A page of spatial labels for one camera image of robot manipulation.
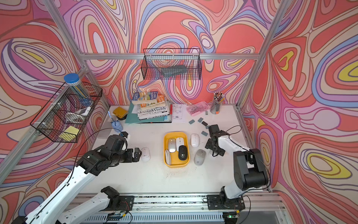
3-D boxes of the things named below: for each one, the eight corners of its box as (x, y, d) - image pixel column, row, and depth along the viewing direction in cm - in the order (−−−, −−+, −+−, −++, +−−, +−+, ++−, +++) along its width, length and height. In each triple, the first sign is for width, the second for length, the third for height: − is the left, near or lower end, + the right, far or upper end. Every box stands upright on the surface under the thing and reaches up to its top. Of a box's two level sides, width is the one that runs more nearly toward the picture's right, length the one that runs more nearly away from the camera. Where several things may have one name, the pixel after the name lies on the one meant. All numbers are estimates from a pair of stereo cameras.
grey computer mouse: (192, 163, 89) (192, 162, 87) (196, 149, 95) (196, 147, 94) (202, 167, 87) (203, 165, 86) (206, 152, 94) (206, 150, 92)
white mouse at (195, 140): (191, 147, 96) (191, 145, 95) (190, 135, 103) (190, 133, 101) (200, 147, 96) (200, 145, 95) (198, 135, 103) (199, 133, 101)
